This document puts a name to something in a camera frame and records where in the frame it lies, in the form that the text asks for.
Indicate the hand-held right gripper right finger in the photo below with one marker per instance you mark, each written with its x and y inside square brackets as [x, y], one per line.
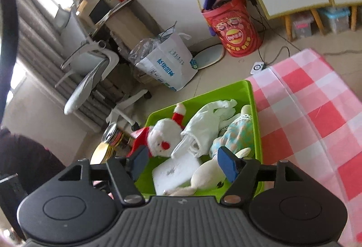
[226, 160]

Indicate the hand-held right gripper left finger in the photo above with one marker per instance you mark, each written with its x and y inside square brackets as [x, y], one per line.
[140, 157]

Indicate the plush rabbit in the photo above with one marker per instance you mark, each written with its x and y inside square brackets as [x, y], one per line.
[226, 148]

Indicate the white plush toy red scarf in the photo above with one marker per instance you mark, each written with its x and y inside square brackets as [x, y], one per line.
[162, 136]

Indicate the white cloth glove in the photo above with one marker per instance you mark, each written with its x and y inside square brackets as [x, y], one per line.
[202, 125]

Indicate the green plastic tray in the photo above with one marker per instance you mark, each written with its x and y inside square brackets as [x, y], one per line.
[249, 100]

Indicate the gold round tin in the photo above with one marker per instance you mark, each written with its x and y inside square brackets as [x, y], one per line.
[106, 148]

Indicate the pink checkered blanket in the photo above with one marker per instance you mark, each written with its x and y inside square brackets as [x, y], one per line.
[314, 128]

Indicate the white printed paper bag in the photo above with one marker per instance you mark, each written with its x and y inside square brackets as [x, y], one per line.
[169, 63]

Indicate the white power strip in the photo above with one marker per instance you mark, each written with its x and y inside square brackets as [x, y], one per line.
[258, 67]

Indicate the white oval floor scale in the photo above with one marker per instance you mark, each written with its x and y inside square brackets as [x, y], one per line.
[209, 56]

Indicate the white mesh office chair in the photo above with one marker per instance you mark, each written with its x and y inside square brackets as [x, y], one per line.
[84, 66]

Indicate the dark cloth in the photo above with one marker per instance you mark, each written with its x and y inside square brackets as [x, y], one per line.
[22, 159]

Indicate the red printed barrel bin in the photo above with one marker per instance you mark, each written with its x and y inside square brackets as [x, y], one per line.
[234, 29]

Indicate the wooden computer desk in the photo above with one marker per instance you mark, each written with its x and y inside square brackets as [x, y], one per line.
[113, 9]

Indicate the clear plastic storage box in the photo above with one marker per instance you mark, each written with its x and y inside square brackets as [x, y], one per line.
[302, 25]

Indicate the blue lidded storage box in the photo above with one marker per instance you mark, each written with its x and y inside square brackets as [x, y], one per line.
[335, 18]

